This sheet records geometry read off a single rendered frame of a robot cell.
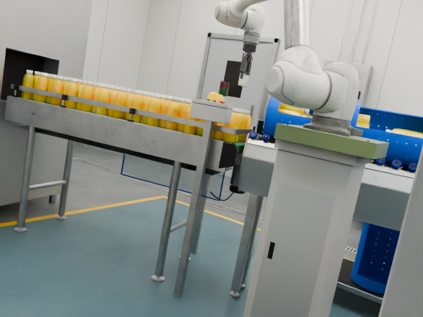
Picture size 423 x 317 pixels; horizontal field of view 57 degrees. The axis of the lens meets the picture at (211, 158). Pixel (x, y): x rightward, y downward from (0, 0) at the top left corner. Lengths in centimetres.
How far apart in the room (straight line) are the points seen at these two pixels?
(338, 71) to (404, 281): 141
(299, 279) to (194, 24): 572
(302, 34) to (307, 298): 101
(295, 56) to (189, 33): 547
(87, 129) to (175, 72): 452
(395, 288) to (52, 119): 257
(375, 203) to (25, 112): 221
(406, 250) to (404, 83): 539
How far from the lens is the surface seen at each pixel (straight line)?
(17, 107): 292
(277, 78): 146
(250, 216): 227
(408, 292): 24
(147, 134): 231
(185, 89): 676
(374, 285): 267
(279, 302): 170
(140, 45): 743
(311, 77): 150
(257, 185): 224
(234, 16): 215
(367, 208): 219
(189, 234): 218
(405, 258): 24
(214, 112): 202
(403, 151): 214
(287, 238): 161
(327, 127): 160
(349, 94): 161
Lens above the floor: 108
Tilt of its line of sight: 8 degrees down
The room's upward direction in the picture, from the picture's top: 10 degrees clockwise
